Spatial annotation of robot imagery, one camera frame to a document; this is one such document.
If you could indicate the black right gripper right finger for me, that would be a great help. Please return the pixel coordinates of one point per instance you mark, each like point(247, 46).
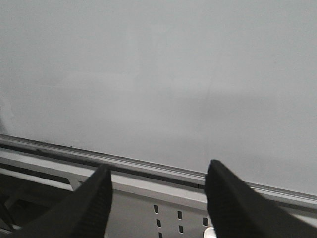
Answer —
point(237, 211)

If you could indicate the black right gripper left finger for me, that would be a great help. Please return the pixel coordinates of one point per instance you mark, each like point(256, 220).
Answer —
point(83, 214)

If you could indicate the white plastic marker tray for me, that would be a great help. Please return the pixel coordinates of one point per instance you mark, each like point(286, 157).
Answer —
point(209, 233)

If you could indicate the white perforated metal stand frame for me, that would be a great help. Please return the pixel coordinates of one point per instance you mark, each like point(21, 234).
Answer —
point(148, 202)

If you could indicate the white whiteboard with aluminium frame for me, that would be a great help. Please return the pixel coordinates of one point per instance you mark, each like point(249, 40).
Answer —
point(172, 82)

